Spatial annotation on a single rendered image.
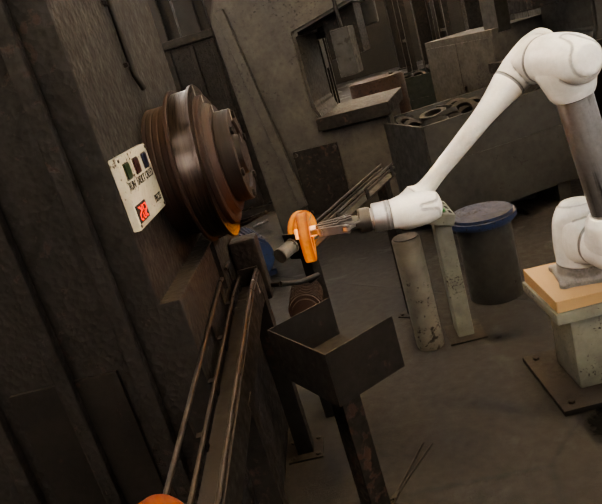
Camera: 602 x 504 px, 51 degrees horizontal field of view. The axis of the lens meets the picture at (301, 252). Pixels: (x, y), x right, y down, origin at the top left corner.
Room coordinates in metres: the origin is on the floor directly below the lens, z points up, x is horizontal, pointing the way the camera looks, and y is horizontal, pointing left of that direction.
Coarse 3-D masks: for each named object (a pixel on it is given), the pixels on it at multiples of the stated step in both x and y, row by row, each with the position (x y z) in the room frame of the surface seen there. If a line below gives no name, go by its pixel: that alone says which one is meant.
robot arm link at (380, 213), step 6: (372, 204) 1.84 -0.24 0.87; (378, 204) 1.84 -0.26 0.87; (384, 204) 1.83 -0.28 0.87; (372, 210) 1.82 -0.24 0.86; (378, 210) 1.82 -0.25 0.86; (384, 210) 1.81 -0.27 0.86; (372, 216) 1.82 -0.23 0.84; (378, 216) 1.81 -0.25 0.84; (384, 216) 1.81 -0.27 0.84; (390, 216) 1.80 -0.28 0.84; (372, 222) 1.82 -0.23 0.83; (378, 222) 1.81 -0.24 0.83; (384, 222) 1.81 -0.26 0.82; (390, 222) 1.80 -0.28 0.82; (378, 228) 1.81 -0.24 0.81; (384, 228) 1.82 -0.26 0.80; (390, 228) 1.82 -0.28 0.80
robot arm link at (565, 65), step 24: (528, 48) 1.81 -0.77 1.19; (552, 48) 1.70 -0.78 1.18; (576, 48) 1.64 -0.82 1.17; (600, 48) 1.65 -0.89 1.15; (528, 72) 1.80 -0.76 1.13; (552, 72) 1.69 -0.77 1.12; (576, 72) 1.64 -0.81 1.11; (552, 96) 1.73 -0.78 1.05; (576, 96) 1.69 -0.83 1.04; (576, 120) 1.72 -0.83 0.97; (600, 120) 1.72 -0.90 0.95; (576, 144) 1.74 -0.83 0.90; (600, 144) 1.71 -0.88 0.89; (576, 168) 1.78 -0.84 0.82; (600, 168) 1.72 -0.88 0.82; (600, 192) 1.73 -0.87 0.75; (600, 216) 1.75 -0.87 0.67; (600, 240) 1.74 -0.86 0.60; (600, 264) 1.77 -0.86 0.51
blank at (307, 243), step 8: (296, 216) 1.86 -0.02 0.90; (304, 216) 1.85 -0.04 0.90; (304, 224) 1.82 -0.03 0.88; (304, 232) 1.81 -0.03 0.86; (304, 240) 1.80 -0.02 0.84; (312, 240) 1.90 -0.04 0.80; (304, 248) 1.80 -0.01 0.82; (312, 248) 1.80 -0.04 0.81; (304, 256) 1.81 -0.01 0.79; (312, 256) 1.81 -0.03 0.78
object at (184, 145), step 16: (176, 96) 1.91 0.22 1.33; (192, 96) 1.92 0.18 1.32; (176, 112) 1.83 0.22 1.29; (176, 128) 1.79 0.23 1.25; (192, 128) 1.79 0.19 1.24; (176, 144) 1.77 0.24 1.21; (192, 144) 1.75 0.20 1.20; (176, 160) 1.76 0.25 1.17; (192, 160) 1.75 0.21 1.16; (192, 176) 1.75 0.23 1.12; (192, 192) 1.75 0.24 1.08; (208, 192) 1.74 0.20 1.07; (192, 208) 1.77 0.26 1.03; (208, 208) 1.77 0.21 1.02; (208, 224) 1.80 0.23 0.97; (224, 224) 1.80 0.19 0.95
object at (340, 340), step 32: (288, 320) 1.55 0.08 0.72; (320, 320) 1.59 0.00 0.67; (384, 320) 1.37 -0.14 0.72; (288, 352) 1.44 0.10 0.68; (320, 352) 1.30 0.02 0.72; (352, 352) 1.32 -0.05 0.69; (384, 352) 1.36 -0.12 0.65; (320, 384) 1.34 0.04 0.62; (352, 384) 1.31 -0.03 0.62; (352, 416) 1.44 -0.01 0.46; (352, 448) 1.44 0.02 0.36
